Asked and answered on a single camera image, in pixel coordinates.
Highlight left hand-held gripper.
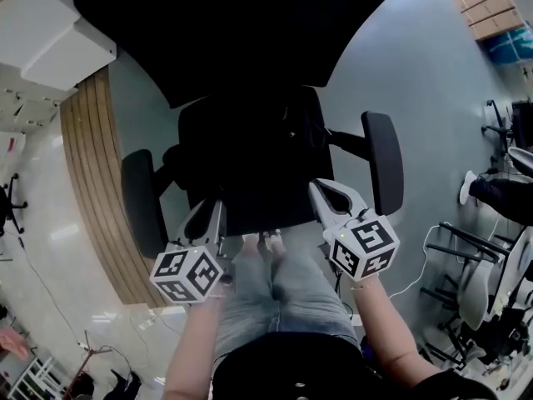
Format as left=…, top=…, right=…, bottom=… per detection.
left=148, top=199, right=228, bottom=307

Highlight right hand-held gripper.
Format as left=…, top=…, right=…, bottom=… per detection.
left=307, top=177, right=401, bottom=283

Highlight black office chair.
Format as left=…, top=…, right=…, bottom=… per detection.
left=72, top=0, right=406, bottom=260

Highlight person's left forearm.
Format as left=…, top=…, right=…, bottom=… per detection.
left=163, top=292, right=229, bottom=400

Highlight person's right forearm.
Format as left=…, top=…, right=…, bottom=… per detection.
left=351, top=273, right=436, bottom=389

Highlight black chair base with castors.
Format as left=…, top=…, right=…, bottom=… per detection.
left=480, top=98, right=516, bottom=163

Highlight black swivel chair base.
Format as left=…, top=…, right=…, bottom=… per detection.
left=0, top=172, right=29, bottom=236

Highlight person's white shoe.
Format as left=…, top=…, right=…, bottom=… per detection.
left=262, top=229, right=285, bottom=253
left=458, top=169, right=479, bottom=207

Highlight person's light blue jeans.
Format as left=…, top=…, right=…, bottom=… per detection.
left=211, top=233, right=362, bottom=364

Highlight curved wooden slat platform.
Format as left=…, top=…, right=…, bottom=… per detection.
left=59, top=65, right=187, bottom=308

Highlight person's black top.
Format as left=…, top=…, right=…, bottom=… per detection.
left=211, top=332, right=503, bottom=400

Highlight red metal stand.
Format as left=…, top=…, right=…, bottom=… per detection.
left=67, top=330, right=114, bottom=393

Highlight blue printed box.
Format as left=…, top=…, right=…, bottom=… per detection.
left=486, top=27, right=533, bottom=65

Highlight white cabinet block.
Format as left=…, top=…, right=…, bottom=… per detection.
left=0, top=0, right=118, bottom=93

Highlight stack of brown cardboard boxes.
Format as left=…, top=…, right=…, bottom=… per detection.
left=446, top=0, right=529, bottom=43

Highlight white cable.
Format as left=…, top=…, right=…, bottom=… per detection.
left=387, top=221, right=456, bottom=300

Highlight white chair with black frame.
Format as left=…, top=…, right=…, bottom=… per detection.
left=418, top=222, right=533, bottom=371

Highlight white wire rack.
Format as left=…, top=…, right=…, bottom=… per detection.
left=7, top=355, right=68, bottom=400

